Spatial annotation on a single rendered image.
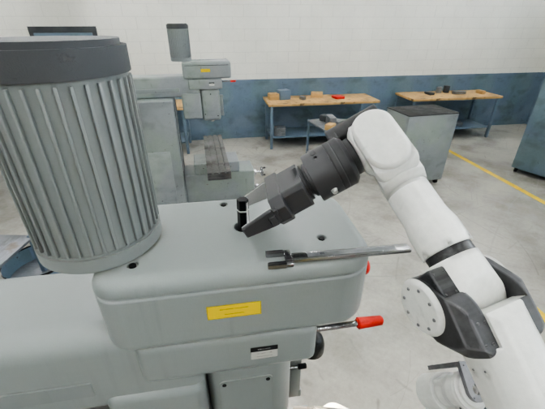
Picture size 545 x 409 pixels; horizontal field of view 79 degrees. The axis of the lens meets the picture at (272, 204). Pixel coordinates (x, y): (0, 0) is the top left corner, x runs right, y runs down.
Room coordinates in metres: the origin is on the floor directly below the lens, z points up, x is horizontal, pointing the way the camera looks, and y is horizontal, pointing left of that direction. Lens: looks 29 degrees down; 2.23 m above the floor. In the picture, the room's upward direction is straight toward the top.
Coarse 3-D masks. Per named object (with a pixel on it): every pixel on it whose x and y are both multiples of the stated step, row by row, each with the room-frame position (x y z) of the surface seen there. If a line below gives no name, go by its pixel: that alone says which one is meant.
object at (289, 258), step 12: (276, 252) 0.43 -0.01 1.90; (288, 252) 0.43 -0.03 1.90; (300, 252) 0.43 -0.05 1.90; (312, 252) 0.43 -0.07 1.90; (324, 252) 0.43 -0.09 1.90; (336, 252) 0.43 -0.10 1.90; (348, 252) 0.43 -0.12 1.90; (360, 252) 0.43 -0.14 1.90; (372, 252) 0.43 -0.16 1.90; (384, 252) 0.44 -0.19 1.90; (396, 252) 0.44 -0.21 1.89; (408, 252) 0.44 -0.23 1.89; (276, 264) 0.40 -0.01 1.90; (288, 264) 0.41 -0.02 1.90
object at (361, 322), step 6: (360, 318) 0.46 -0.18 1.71; (366, 318) 0.46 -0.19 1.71; (372, 318) 0.46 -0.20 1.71; (378, 318) 0.46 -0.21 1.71; (330, 324) 0.45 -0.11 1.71; (336, 324) 0.45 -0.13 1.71; (342, 324) 0.45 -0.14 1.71; (348, 324) 0.45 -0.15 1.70; (354, 324) 0.45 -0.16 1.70; (360, 324) 0.45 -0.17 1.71; (366, 324) 0.45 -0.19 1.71; (372, 324) 0.46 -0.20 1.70; (378, 324) 0.46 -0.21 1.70; (318, 330) 0.44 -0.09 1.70; (324, 330) 0.44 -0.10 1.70
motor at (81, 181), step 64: (0, 64) 0.39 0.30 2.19; (64, 64) 0.41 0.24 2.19; (128, 64) 0.50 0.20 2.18; (0, 128) 0.39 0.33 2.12; (64, 128) 0.40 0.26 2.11; (128, 128) 0.46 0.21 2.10; (64, 192) 0.39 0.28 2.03; (128, 192) 0.44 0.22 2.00; (64, 256) 0.39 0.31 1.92; (128, 256) 0.42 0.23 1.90
